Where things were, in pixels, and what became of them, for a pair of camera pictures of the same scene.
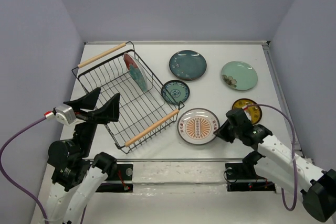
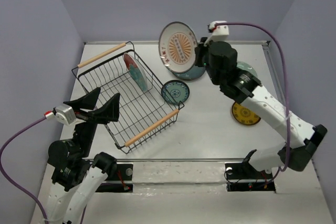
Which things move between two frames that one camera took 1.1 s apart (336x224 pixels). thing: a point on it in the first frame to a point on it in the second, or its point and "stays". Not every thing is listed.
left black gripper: x=105 y=113 stays
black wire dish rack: x=146 y=110 stays
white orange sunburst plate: x=198 y=126 to x=177 y=47
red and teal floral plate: x=136 y=71 stays
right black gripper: x=221 y=132 to x=200 y=50
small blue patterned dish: x=175 y=92 stays
